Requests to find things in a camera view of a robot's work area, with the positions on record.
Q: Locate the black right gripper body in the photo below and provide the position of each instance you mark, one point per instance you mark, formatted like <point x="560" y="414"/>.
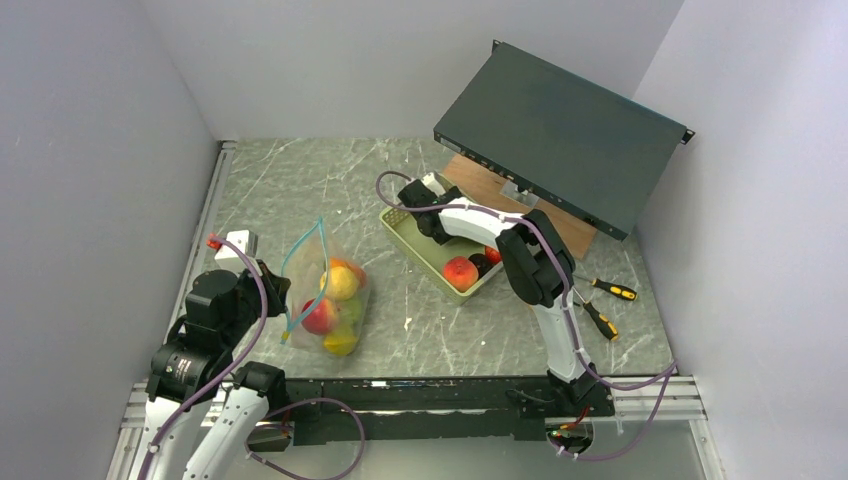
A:
<point x="441" y="239"/>

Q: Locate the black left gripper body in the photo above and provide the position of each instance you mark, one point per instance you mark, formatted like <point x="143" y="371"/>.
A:
<point x="251" y="300"/>

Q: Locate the dark eggplant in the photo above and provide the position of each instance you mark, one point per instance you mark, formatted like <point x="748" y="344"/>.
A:
<point x="482" y="263"/>

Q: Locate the red apple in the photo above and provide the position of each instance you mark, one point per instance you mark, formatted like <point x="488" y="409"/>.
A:
<point x="492" y="255"/>

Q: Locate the clear blue-zip bag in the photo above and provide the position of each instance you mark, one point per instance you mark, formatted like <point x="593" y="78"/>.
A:
<point x="303" y="265"/>

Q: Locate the yellow lemon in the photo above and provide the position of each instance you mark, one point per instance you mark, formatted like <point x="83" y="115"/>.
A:
<point x="339" y="283"/>

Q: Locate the yellow green mango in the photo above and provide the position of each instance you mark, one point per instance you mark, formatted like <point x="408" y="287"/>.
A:
<point x="342" y="341"/>

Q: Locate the green white cabbage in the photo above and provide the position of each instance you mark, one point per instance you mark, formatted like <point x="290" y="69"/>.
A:
<point x="351" y="311"/>

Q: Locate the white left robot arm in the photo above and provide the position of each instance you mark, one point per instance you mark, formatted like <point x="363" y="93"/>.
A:
<point x="187" y="370"/>

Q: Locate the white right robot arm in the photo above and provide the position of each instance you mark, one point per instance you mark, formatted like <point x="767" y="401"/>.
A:
<point x="536" y="262"/>

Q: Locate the wooden board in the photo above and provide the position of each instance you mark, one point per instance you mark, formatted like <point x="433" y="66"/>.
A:
<point x="491" y="190"/>

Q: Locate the pale green plastic basket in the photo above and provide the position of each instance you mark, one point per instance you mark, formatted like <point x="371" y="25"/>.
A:
<point x="402" y="230"/>

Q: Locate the peach fruit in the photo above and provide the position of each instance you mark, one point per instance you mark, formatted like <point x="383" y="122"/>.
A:
<point x="461" y="273"/>

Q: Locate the dark metal rack box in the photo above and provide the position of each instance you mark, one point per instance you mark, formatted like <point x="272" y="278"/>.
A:
<point x="577" y="145"/>

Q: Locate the yellow black screwdriver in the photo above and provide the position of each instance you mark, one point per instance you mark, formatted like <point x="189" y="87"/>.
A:
<point x="617" y="290"/>
<point x="602" y="323"/>

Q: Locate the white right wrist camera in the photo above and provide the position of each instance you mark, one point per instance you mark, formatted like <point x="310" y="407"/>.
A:
<point x="432" y="181"/>

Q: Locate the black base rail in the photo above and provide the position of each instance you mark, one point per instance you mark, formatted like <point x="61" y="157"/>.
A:
<point x="524" y="408"/>

